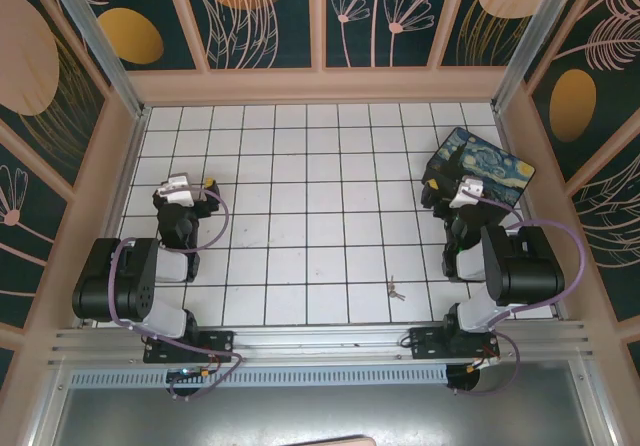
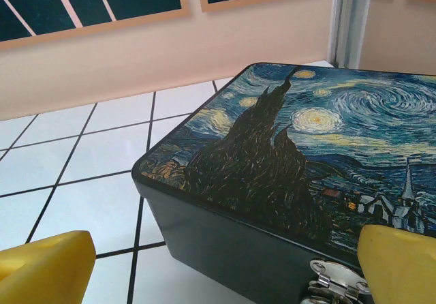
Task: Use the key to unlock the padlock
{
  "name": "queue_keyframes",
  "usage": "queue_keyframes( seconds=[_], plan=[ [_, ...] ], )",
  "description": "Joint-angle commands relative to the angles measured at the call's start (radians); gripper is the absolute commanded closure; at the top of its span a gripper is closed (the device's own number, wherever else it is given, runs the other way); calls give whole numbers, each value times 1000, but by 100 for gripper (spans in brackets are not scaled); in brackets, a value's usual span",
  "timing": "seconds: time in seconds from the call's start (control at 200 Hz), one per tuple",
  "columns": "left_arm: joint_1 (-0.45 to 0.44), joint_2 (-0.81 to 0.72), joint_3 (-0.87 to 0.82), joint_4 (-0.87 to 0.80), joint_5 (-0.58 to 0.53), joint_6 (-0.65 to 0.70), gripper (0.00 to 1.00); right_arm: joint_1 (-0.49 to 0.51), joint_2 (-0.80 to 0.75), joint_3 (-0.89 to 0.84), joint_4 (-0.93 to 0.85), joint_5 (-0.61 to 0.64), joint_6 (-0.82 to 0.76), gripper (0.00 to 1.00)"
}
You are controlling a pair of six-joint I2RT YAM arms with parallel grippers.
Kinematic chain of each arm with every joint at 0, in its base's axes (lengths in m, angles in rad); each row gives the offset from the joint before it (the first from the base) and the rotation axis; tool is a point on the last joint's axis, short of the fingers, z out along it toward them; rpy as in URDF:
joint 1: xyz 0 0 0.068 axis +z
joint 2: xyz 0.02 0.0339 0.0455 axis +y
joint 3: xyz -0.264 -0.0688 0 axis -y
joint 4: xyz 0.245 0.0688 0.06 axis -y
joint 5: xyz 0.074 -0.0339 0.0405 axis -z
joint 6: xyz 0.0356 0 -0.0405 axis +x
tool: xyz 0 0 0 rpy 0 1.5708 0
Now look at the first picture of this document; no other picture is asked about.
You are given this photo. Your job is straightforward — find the black box with starry-night lid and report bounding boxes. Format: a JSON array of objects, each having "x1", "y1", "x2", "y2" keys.
[{"x1": 423, "y1": 126, "x2": 537, "y2": 213}]

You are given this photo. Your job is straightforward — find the grey metal sheet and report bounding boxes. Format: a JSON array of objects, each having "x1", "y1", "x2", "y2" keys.
[{"x1": 49, "y1": 383, "x2": 601, "y2": 446}]

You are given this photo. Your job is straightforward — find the pink flat object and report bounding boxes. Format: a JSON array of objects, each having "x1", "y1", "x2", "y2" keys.
[{"x1": 305, "y1": 434, "x2": 377, "y2": 446}]

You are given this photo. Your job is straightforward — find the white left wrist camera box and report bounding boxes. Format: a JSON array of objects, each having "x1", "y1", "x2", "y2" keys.
[{"x1": 157, "y1": 174, "x2": 197, "y2": 204}]

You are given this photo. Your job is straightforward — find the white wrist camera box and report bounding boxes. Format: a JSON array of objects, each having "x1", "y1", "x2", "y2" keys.
[
  {"x1": 157, "y1": 174, "x2": 197, "y2": 204},
  {"x1": 451, "y1": 176, "x2": 486, "y2": 209}
]

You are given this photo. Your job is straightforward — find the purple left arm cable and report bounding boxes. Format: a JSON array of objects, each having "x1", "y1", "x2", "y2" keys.
[{"x1": 108, "y1": 188, "x2": 246, "y2": 402}]

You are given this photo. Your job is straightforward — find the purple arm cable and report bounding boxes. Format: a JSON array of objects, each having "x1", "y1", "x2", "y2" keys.
[
  {"x1": 108, "y1": 188, "x2": 246, "y2": 402},
  {"x1": 452, "y1": 188, "x2": 587, "y2": 397}
]

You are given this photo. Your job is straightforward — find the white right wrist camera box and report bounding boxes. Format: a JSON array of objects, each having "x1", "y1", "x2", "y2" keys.
[{"x1": 451, "y1": 176, "x2": 486, "y2": 209}]

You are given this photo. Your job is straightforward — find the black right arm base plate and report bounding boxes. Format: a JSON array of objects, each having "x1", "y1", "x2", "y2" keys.
[{"x1": 408, "y1": 326, "x2": 501, "y2": 360}]

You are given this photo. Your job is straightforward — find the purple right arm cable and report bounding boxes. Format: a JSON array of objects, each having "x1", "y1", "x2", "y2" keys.
[{"x1": 452, "y1": 188, "x2": 587, "y2": 397}]

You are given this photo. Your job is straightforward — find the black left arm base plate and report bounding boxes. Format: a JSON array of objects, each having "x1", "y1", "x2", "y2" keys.
[{"x1": 143, "y1": 330, "x2": 236, "y2": 365}]

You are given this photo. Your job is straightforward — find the aluminium frame post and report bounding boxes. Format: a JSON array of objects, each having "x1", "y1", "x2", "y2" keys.
[
  {"x1": 39, "y1": 0, "x2": 152, "y2": 120},
  {"x1": 489, "y1": 0, "x2": 584, "y2": 115}
]

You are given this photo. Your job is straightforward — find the aluminium mounting rail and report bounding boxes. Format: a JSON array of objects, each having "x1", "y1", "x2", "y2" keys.
[{"x1": 47, "y1": 319, "x2": 597, "y2": 368}]

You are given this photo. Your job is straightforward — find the grey slotted cable duct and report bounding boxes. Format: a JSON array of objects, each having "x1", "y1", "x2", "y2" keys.
[{"x1": 68, "y1": 364, "x2": 450, "y2": 388}]

